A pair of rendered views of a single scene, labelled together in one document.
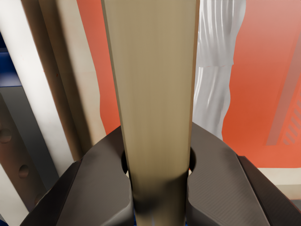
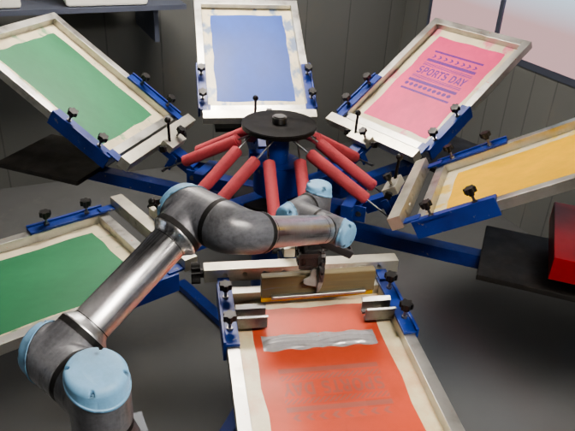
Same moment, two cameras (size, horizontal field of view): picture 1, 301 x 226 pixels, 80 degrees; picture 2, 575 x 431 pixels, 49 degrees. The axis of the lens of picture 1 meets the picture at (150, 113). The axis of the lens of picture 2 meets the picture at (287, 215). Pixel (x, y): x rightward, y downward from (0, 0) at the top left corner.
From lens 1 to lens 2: 1.94 m
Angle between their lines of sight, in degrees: 67
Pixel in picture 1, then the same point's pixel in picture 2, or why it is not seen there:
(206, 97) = (304, 339)
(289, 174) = (255, 386)
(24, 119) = (149, 349)
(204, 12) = (340, 334)
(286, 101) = (307, 369)
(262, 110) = (300, 363)
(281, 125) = (293, 372)
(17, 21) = not seen: hidden behind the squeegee
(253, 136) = (283, 363)
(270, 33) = (337, 356)
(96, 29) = (326, 308)
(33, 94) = not seen: hidden behind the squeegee
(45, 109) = not seen: hidden behind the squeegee
